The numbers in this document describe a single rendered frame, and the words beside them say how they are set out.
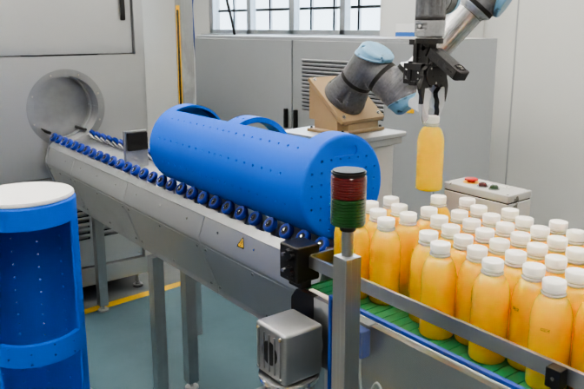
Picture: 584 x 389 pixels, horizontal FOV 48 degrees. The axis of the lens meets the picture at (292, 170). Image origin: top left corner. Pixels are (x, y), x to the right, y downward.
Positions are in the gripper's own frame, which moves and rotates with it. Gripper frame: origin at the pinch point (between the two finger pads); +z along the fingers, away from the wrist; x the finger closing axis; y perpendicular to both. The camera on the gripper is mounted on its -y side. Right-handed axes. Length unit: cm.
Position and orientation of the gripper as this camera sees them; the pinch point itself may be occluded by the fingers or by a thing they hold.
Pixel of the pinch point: (431, 118)
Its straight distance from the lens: 171.3
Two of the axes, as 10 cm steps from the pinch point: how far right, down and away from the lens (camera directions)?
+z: 0.0, 9.8, 2.2
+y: -6.1, -1.7, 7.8
